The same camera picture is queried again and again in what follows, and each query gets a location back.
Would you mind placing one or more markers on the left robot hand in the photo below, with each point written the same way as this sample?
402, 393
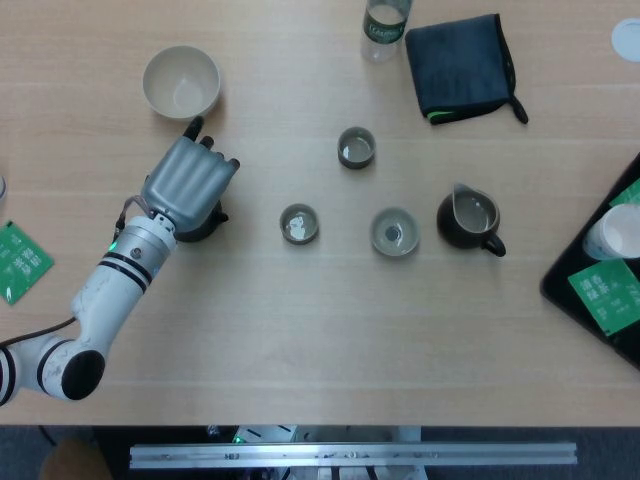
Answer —
185, 185

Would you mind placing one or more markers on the black teapot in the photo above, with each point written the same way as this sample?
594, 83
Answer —
207, 227

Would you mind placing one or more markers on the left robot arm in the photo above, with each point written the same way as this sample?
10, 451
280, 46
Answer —
115, 285

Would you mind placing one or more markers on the clear plastic water bottle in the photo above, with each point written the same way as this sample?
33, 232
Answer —
382, 35

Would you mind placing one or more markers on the cream bowl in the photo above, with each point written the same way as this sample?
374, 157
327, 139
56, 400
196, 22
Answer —
170, 75

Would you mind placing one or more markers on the dark ceramic teacup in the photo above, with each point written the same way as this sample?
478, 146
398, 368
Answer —
356, 147
300, 225

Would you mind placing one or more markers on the black ceramic pitcher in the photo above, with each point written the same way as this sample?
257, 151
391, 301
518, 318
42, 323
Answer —
455, 235

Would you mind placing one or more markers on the dark grey folded cloth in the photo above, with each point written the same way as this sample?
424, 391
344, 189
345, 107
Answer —
455, 65

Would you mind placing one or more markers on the orange stool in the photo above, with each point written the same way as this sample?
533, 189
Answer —
75, 460

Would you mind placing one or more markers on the black tray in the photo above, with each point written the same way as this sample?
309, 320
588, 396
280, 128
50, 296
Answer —
565, 285

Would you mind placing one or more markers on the white paper cup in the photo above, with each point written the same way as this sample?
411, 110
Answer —
620, 232

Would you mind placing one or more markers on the aluminium rail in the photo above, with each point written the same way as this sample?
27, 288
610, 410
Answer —
350, 452

